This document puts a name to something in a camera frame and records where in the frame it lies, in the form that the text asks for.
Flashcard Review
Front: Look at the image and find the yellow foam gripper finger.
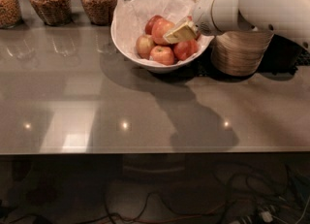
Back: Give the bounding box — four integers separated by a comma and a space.
165, 23, 198, 44
164, 17, 194, 38

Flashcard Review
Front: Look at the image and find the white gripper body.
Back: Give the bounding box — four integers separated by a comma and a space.
192, 0, 222, 36

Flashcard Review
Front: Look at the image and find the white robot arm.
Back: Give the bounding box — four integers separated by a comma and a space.
163, 0, 310, 49

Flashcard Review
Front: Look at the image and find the red apple front right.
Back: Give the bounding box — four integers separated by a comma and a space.
173, 39, 199, 61

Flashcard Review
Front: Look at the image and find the large orange-red top apple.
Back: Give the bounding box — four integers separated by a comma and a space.
151, 18, 174, 46

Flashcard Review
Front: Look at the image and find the yellow-red apple front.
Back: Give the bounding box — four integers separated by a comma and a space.
150, 46, 174, 66

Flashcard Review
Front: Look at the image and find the yellow-red apple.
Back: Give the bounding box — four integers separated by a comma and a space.
150, 46, 174, 66
136, 34, 156, 59

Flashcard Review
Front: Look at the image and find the red apple back left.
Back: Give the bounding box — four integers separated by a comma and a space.
144, 15, 162, 35

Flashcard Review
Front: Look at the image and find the yellow-red apple left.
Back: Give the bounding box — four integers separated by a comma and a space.
136, 34, 156, 59

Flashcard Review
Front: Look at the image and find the white ceramic bowl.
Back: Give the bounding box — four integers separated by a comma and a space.
110, 0, 213, 74

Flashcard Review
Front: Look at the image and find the white tissue paper liner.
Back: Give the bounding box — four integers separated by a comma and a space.
113, 0, 214, 63

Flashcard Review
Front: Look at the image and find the middle glass cereal jar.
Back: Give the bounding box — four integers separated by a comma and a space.
29, 0, 71, 26

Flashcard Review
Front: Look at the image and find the left glass cereal jar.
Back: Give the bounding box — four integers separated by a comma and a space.
0, 0, 22, 29

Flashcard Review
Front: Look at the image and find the white power plug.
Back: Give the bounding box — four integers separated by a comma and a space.
260, 211, 273, 223

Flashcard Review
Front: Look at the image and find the black floor cable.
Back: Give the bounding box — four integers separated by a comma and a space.
0, 166, 310, 224

